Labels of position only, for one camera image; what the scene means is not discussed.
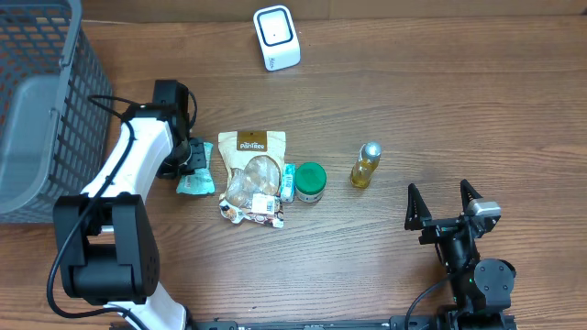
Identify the grey plastic basket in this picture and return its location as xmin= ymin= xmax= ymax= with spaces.
xmin=1 ymin=0 xmax=113 ymax=224

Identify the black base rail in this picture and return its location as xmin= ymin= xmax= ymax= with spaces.
xmin=109 ymin=315 xmax=518 ymax=330

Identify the brown Pantree snack pouch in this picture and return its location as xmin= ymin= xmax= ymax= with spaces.
xmin=218 ymin=130 xmax=286 ymax=228

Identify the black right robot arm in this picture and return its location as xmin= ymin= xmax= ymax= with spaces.
xmin=404 ymin=180 xmax=516 ymax=314

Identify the small green sachet pack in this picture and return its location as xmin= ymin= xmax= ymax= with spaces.
xmin=280 ymin=163 xmax=296 ymax=203

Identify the white barcode scanner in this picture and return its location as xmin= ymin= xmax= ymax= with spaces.
xmin=253 ymin=5 xmax=301 ymax=72

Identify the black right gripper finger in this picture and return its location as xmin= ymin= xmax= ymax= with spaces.
xmin=404 ymin=183 xmax=432 ymax=231
xmin=460 ymin=179 xmax=482 ymax=215

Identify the green lid round jar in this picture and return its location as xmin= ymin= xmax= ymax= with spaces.
xmin=294 ymin=162 xmax=327 ymax=203

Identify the yellow oil glass bottle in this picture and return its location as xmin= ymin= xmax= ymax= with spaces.
xmin=350 ymin=141 xmax=382 ymax=189

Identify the green wet wipes pack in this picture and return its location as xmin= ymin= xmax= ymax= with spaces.
xmin=176 ymin=142 xmax=216 ymax=196

